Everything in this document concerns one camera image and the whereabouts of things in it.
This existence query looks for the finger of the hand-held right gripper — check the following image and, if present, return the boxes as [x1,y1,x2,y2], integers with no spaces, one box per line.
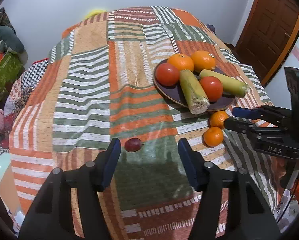
[232,105,293,128]
[224,117,293,143]

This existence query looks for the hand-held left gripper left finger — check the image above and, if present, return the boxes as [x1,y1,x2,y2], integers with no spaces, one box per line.
[18,138,121,240]

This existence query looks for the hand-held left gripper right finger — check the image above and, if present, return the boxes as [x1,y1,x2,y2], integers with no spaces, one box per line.
[178,138,281,240]

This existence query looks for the small mandarin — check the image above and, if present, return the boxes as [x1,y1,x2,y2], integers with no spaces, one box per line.
[203,127,224,147]
[209,110,229,130]

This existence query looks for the small dark red plum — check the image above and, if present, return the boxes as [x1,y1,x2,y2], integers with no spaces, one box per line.
[125,138,145,153]

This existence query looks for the green sugarcane piece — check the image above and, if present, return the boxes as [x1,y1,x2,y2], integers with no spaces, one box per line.
[179,70,210,115]
[199,69,249,98]

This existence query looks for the red tomato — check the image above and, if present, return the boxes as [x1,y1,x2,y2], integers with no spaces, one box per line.
[156,63,180,87]
[199,76,224,102]

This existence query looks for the large orange with sticker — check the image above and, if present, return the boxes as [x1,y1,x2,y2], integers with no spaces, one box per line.
[167,54,195,72]
[191,50,216,71]

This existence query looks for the purple plate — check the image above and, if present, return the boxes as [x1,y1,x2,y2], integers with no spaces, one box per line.
[153,57,236,112]

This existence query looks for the striped patchwork blanket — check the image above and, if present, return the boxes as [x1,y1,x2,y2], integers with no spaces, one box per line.
[8,6,281,240]

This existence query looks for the brown wooden door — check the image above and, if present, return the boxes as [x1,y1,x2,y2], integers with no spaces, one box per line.
[236,0,299,85]

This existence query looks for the tan cardboard sheet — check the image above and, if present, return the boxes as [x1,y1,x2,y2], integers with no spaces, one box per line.
[0,171,23,213]

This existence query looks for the mint round lid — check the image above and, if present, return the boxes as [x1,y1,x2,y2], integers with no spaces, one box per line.
[0,152,12,185]

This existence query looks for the floral quilt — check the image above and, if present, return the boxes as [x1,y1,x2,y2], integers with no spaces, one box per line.
[4,75,36,120]

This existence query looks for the checkered cloth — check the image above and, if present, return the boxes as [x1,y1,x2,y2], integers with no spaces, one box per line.
[21,59,50,87]

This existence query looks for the green patterned box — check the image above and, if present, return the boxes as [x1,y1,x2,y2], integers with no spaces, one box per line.
[0,52,23,104]

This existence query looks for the grey-green plush toy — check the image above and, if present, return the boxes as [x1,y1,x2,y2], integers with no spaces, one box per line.
[0,26,25,54]

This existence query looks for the dark patterned cushion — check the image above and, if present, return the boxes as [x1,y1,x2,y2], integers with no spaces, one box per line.
[0,7,16,34]

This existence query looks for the yellow foam ring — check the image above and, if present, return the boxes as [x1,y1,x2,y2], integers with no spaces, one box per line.
[84,9,107,20]

